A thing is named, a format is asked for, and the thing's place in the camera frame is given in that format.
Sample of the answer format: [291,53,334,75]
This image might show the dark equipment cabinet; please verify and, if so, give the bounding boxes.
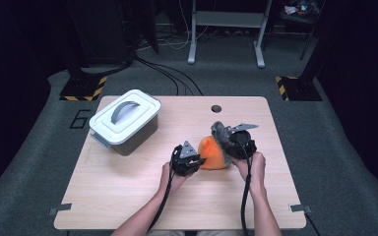
[85,0,136,66]

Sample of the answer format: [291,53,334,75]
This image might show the right hand-held gripper cable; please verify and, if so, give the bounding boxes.
[240,141,253,236]

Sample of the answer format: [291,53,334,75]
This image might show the thin black cable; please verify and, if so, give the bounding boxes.
[304,210,323,236]

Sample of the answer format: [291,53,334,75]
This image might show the black floor cable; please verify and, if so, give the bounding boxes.
[144,60,205,96]
[134,56,180,96]

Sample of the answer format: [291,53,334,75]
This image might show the orange plush toy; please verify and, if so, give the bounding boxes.
[197,135,230,170]

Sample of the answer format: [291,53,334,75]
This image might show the clear brown storage box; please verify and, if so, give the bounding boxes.
[91,112,160,157]

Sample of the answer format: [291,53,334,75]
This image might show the black stand post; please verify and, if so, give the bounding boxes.
[299,19,328,80]
[63,0,92,80]

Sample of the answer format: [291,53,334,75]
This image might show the hand-held gripper cable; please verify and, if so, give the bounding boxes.
[240,141,253,236]
[147,146,182,232]

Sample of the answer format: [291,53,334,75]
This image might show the white metal stand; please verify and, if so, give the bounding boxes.
[187,0,274,69]

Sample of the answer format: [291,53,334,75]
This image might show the colourful small clutter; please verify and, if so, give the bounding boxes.
[283,0,321,17]

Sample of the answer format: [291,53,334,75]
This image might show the person's left hand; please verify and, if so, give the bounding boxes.
[159,162,191,195]

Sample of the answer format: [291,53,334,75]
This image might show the person's right hand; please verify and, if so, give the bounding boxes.
[236,150,268,195]

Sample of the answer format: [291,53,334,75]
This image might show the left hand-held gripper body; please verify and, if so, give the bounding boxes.
[170,141,201,177]

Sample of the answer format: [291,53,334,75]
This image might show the left hand-held gripper cable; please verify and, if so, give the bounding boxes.
[147,146,182,232]

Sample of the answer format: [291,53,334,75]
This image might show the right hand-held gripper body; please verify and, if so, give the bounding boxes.
[225,123,260,160]

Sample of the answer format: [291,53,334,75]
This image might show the black base with hazard stripes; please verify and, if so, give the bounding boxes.
[275,76,323,102]
[59,74,108,102]

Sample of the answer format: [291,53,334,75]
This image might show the grey box with white lid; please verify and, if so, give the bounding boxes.
[89,88,162,147]

